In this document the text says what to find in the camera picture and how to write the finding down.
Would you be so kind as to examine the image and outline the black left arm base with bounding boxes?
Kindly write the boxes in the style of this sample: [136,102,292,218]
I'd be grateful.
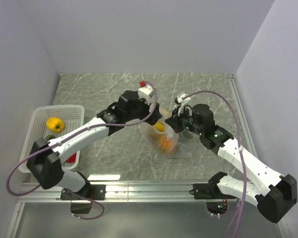
[60,184,106,218]

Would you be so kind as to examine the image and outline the aluminium mounting rail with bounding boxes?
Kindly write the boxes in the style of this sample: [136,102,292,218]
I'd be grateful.
[17,180,280,203]

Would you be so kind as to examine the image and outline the dark grape bunch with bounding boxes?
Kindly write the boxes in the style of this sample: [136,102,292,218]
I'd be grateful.
[46,134,56,141]

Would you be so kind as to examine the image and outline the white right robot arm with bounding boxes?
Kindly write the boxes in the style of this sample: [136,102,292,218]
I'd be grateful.
[165,104,298,223]

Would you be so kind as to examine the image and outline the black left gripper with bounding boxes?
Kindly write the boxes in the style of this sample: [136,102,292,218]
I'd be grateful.
[125,94,161,125]

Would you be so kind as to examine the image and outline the yellow bell pepper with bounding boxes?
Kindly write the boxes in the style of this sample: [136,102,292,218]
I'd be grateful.
[46,117,65,133]

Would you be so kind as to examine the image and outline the yellow lemon in bag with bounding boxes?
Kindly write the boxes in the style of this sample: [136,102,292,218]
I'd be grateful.
[153,108,171,133]

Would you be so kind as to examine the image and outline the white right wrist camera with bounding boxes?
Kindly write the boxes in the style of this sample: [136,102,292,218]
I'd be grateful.
[175,92,191,114]

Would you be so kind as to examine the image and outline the aluminium side rail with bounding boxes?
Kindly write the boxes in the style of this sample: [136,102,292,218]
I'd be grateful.
[227,74,254,154]

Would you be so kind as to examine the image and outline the clear plastic bag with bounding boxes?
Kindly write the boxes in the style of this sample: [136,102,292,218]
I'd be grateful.
[141,108,202,159]

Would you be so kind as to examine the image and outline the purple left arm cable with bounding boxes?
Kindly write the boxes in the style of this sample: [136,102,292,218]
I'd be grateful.
[6,80,157,221]

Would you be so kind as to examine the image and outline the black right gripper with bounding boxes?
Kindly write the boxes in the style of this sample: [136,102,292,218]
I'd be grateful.
[165,105,204,136]

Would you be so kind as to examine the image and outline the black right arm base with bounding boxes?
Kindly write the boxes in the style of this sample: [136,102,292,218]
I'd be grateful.
[190,182,239,215]

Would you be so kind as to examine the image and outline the white plastic basket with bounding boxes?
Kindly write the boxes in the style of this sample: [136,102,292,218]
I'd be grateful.
[20,105,84,160]

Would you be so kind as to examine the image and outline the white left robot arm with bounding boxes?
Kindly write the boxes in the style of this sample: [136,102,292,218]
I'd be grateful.
[27,87,161,199]

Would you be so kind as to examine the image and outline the red pepper in basket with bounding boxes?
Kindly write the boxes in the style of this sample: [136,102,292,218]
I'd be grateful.
[66,153,77,163]

